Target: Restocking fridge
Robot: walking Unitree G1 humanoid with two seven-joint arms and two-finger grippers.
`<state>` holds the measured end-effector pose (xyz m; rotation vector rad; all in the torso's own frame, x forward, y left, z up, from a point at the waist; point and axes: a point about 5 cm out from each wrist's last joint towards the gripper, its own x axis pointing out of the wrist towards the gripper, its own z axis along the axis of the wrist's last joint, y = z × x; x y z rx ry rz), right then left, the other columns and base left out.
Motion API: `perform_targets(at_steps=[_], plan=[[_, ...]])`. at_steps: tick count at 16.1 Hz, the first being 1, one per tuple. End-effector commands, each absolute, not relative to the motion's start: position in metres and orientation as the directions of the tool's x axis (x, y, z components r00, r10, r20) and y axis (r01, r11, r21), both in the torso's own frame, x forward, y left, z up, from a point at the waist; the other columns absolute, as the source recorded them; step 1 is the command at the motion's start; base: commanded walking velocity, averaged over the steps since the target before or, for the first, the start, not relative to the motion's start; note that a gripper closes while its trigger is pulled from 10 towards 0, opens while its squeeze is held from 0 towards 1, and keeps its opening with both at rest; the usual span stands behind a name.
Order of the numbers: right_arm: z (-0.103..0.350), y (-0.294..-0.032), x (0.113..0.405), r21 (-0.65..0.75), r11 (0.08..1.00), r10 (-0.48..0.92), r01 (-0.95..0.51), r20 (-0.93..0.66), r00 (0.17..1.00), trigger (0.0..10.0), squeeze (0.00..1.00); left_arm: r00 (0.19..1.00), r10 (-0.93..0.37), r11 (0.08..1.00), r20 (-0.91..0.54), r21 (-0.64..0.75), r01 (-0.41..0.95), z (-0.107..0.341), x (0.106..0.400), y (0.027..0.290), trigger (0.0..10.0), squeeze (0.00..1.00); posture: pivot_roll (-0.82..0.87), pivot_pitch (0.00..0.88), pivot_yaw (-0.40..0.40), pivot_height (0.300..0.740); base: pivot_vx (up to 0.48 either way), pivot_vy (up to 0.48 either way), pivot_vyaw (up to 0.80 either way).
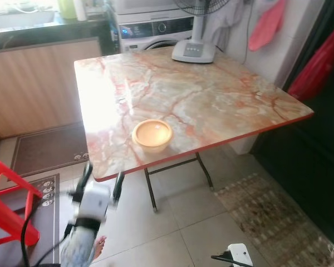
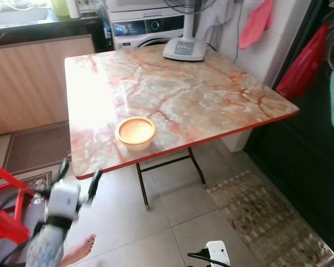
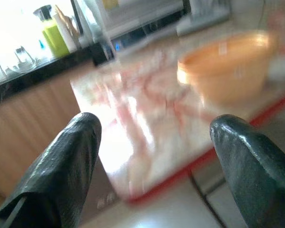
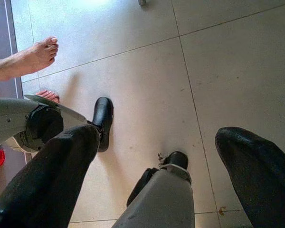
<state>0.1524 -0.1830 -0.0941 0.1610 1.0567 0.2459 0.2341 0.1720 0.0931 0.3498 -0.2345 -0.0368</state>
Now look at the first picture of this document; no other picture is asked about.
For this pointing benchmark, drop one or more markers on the beige patterned rug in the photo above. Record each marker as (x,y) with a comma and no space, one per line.
(273,217)

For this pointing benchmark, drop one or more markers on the dark patterned floor mat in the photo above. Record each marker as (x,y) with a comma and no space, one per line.
(44,222)

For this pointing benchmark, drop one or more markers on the white tray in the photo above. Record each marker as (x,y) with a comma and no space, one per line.
(19,18)

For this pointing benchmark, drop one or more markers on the pink hanging cloth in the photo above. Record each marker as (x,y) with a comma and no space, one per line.
(265,28)

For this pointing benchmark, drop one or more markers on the wooden cabinet with black counter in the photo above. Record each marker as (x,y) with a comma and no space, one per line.
(39,83)

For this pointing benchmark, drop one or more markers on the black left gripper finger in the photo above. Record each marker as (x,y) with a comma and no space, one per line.
(86,179)
(118,190)

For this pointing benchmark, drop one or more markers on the person's bare foot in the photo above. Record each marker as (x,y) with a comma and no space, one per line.
(99,246)

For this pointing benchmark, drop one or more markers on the white washing machine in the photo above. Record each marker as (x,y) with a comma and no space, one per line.
(150,30)

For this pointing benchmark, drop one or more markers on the white standing fan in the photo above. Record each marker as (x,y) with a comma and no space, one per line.
(193,51)

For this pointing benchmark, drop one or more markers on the red hanging bag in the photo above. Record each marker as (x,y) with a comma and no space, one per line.
(317,67)

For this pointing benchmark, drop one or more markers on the brown door mat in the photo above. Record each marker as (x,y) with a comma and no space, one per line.
(47,150)

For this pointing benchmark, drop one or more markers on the orange plastic bowl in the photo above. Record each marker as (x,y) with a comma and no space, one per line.
(152,135)

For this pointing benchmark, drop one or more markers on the grey hanging cloth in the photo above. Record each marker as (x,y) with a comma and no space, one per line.
(222,22)

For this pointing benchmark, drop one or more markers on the red plastic stool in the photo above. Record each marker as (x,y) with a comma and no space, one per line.
(5,214)

